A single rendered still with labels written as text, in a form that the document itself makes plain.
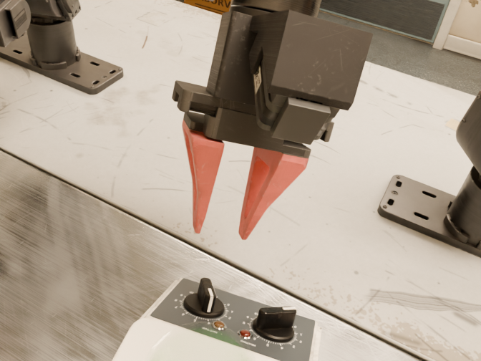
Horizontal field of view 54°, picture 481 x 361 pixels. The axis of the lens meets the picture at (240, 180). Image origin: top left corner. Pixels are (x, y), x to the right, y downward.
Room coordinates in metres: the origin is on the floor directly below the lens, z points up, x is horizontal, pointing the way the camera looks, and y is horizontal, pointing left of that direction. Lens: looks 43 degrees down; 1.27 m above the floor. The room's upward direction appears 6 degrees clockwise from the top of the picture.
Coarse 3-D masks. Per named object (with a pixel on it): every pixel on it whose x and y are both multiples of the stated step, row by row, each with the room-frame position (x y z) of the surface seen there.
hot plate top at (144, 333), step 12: (132, 324) 0.16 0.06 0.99; (144, 324) 0.16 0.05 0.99; (156, 324) 0.16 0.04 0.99; (168, 324) 0.16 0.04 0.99; (132, 336) 0.15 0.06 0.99; (144, 336) 0.15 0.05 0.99; (156, 336) 0.15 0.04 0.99; (120, 348) 0.14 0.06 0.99; (132, 348) 0.14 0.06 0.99; (144, 348) 0.14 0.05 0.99; (120, 360) 0.13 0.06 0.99; (132, 360) 0.14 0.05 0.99; (144, 360) 0.14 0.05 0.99; (264, 360) 0.15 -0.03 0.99; (276, 360) 0.15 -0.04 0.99
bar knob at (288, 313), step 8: (264, 312) 0.19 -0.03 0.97; (272, 312) 0.19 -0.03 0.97; (280, 312) 0.20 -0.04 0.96; (288, 312) 0.20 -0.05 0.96; (256, 320) 0.19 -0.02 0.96; (264, 320) 0.19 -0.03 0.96; (272, 320) 0.19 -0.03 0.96; (280, 320) 0.19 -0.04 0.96; (288, 320) 0.20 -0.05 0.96; (256, 328) 0.19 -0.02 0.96; (264, 328) 0.19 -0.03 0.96; (272, 328) 0.19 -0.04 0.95; (280, 328) 0.19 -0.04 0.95; (288, 328) 0.19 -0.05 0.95; (264, 336) 0.18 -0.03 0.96; (272, 336) 0.18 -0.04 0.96; (280, 336) 0.18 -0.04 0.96; (288, 336) 0.18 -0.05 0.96
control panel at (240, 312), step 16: (176, 288) 0.22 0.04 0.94; (192, 288) 0.23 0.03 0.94; (160, 304) 0.20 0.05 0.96; (176, 304) 0.20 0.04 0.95; (224, 304) 0.21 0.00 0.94; (240, 304) 0.22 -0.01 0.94; (256, 304) 0.22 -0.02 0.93; (176, 320) 0.18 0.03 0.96; (192, 320) 0.18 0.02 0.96; (208, 320) 0.19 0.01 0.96; (224, 320) 0.19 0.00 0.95; (240, 320) 0.19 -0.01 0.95; (304, 320) 0.21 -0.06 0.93; (240, 336) 0.18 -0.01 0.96; (256, 336) 0.18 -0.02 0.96; (304, 336) 0.19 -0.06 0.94; (256, 352) 0.16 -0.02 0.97; (272, 352) 0.16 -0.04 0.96; (288, 352) 0.17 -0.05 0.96; (304, 352) 0.17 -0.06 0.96
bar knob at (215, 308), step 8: (200, 280) 0.22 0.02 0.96; (208, 280) 0.22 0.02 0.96; (200, 288) 0.21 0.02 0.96; (208, 288) 0.21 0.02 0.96; (192, 296) 0.21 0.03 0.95; (200, 296) 0.21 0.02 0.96; (208, 296) 0.20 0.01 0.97; (184, 304) 0.20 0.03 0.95; (192, 304) 0.20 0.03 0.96; (200, 304) 0.20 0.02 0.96; (208, 304) 0.20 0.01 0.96; (216, 304) 0.21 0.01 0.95; (192, 312) 0.19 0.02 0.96; (200, 312) 0.19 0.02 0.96; (208, 312) 0.19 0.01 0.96; (216, 312) 0.20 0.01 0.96
